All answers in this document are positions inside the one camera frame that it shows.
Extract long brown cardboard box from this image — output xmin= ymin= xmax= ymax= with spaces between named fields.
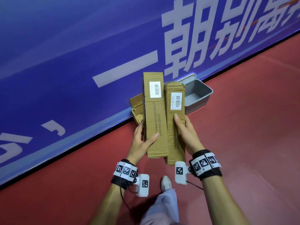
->
xmin=143 ymin=72 xmax=169 ymax=159
xmin=164 ymin=81 xmax=186 ymax=165

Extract large torn cardboard box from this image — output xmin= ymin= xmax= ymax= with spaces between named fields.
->
xmin=129 ymin=93 xmax=145 ymax=126

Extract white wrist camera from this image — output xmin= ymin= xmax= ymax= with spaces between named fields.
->
xmin=135 ymin=173 xmax=150 ymax=198
xmin=174 ymin=161 xmax=191 ymax=185

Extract clear plastic storage bin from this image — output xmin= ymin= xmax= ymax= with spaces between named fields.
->
xmin=184 ymin=79 xmax=214 ymax=115

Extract person's right forearm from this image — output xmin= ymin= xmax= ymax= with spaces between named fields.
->
xmin=201 ymin=175 xmax=249 ymax=225

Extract black cable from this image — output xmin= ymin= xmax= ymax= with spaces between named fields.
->
xmin=186 ymin=180 xmax=204 ymax=191
xmin=120 ymin=185 xmax=132 ymax=211

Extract person's right hand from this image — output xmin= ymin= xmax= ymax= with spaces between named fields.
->
xmin=174 ymin=113 xmax=205 ymax=156

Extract person's left hand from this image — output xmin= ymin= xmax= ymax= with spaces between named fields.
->
xmin=126 ymin=119 xmax=160 ymax=166

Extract person's left forearm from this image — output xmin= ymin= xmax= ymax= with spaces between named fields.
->
xmin=90 ymin=184 xmax=126 ymax=225

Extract blue printed barrier board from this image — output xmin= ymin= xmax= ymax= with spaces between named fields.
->
xmin=0 ymin=0 xmax=300 ymax=185

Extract person's grey trousers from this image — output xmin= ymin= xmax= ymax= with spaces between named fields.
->
xmin=140 ymin=188 xmax=180 ymax=225

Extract black wristband with marker tiles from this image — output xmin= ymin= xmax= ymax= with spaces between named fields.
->
xmin=111 ymin=159 xmax=139 ymax=190
xmin=188 ymin=149 xmax=223 ymax=181

